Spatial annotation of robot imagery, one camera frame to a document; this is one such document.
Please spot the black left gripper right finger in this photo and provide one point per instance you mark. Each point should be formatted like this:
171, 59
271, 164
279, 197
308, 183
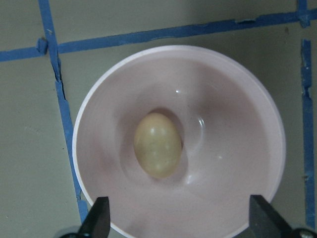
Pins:
265, 221

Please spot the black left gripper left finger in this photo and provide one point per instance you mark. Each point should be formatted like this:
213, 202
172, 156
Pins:
97, 222

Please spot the beige egg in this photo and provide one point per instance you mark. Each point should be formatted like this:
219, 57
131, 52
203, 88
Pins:
157, 145

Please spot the pink bowl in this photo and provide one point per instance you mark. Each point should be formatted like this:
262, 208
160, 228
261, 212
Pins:
232, 135

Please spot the brown paper table mat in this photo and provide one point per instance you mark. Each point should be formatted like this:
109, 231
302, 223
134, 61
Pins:
52, 52

